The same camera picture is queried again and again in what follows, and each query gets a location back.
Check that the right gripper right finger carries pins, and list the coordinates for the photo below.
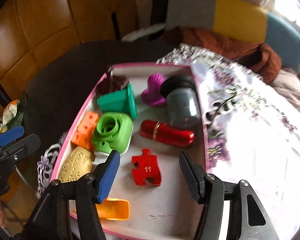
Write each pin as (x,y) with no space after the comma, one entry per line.
(247,216)

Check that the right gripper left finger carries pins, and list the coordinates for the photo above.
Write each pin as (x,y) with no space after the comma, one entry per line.
(51,216)

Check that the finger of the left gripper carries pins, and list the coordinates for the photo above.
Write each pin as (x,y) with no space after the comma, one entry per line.
(23,148)
(8,136)

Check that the orange plastic boat-shaped case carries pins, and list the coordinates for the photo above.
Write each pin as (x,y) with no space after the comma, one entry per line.
(114,209)

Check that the yellow carved oval object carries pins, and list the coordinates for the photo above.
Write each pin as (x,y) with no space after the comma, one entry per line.
(77,164)

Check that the red puzzle piece block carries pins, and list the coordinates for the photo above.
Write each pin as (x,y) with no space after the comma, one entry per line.
(146,168)

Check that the red metallic cylinder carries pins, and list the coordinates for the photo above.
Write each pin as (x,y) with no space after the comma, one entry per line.
(166,134)

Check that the orange cube block cluster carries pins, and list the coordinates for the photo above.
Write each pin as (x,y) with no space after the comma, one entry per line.
(83,135)

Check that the white floral embroidered tablecloth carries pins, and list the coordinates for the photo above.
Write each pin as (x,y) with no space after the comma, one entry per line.
(258,136)

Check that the green plug-in device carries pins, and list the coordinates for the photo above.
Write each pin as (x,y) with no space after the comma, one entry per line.
(113,131)

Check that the dark brown pumpkin lid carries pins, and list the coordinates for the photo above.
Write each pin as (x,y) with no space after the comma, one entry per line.
(112,83)

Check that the teal green flanged block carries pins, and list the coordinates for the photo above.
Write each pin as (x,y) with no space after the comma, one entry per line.
(121,101)

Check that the wooden wardrobe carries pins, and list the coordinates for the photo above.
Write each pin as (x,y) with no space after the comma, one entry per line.
(34,33)

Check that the pink-rimmed white tray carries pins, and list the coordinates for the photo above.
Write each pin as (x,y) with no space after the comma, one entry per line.
(166,211)

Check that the dark grey cup with lid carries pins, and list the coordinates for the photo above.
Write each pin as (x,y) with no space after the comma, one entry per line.
(182,103)

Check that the pale pink pillow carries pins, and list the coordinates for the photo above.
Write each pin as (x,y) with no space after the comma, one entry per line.
(287,84)

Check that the purple plastic figure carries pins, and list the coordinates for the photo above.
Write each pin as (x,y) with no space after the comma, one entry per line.
(151,95)

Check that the rust orange quilted blanket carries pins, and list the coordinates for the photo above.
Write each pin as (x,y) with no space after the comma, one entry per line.
(258,57)

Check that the colour block headboard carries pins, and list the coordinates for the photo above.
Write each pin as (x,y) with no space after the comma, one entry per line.
(240,20)

